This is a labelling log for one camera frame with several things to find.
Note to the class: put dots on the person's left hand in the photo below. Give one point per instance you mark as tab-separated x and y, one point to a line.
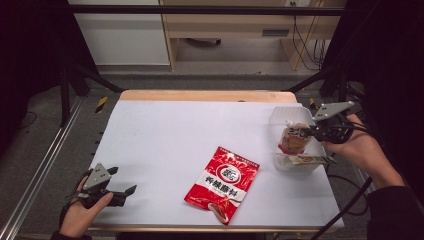
80	216

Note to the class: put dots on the beige sauce packet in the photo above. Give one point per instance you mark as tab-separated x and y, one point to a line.
310	160

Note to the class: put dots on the white cabinet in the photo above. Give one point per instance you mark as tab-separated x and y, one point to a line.
123	36

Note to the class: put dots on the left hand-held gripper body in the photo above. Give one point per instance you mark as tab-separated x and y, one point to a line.
96	186

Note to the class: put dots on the aluminium rail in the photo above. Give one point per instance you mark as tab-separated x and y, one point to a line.
36	170

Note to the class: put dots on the person's right hand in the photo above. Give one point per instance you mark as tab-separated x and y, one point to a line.
370	153

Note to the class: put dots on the black metal stand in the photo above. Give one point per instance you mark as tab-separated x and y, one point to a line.
333	80
80	80

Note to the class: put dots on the wooden desk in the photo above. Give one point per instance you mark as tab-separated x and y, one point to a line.
233	25

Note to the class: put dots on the yellow black tape strip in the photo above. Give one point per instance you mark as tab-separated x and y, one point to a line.
312	102
101	104

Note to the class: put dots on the beige spout pouch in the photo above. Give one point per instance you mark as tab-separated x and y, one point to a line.
293	141

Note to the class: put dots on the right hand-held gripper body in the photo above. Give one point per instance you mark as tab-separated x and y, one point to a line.
333	133

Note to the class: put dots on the red seasoning packet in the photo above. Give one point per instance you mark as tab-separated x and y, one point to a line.
223	183

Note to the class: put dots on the white plastic container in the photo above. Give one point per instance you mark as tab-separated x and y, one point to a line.
283	115

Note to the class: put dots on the black horizontal bar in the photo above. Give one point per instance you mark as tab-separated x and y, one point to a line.
200	10

